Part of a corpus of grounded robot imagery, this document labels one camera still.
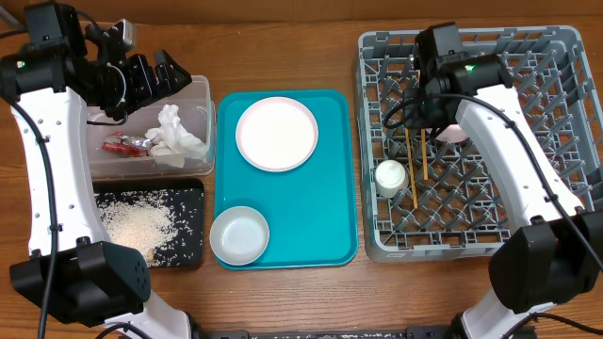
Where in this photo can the teal serving tray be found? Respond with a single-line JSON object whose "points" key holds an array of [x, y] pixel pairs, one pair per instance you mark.
{"points": [[311, 210]]}

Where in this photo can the small pink saucer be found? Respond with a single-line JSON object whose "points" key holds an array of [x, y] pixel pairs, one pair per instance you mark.
{"points": [[452, 134]]}

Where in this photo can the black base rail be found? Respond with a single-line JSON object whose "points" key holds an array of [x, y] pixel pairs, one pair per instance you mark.
{"points": [[420, 332]]}

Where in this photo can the black plastic tray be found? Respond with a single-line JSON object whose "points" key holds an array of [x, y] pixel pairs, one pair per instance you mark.
{"points": [[188, 198]]}

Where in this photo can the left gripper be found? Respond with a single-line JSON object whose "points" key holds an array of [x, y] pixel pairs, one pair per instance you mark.
{"points": [[166, 64]]}

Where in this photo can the large pink plate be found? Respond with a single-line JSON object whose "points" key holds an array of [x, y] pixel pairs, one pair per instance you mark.
{"points": [[277, 134]]}

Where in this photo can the grey dishwasher rack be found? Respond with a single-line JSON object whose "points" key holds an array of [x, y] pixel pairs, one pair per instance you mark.
{"points": [[460, 213]]}

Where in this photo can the clear plastic storage bin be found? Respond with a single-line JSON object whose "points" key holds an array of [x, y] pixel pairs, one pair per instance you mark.
{"points": [[197, 115]]}

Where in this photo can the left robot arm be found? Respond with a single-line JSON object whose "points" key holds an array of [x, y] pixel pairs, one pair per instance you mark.
{"points": [[74, 273]]}

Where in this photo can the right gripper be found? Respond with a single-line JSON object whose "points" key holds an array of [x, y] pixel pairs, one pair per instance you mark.
{"points": [[416, 115]]}

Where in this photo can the red foil snack wrapper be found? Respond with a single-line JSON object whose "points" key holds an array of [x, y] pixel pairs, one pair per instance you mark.
{"points": [[126, 145]]}

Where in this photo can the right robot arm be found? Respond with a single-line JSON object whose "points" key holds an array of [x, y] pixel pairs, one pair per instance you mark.
{"points": [[554, 252]]}

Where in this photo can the grey metal bowl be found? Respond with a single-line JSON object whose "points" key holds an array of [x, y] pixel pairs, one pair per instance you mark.
{"points": [[239, 236]]}

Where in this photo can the wooden chopstick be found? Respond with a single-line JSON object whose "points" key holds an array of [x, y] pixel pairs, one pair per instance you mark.
{"points": [[425, 162], [411, 166]]}

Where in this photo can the spilled rice and food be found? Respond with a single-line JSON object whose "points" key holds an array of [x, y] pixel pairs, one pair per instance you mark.
{"points": [[141, 223]]}

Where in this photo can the white napkin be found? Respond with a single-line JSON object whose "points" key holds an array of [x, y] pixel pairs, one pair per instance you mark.
{"points": [[171, 142]]}

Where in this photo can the white paper cup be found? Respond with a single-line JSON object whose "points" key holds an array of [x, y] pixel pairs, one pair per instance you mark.
{"points": [[391, 177]]}

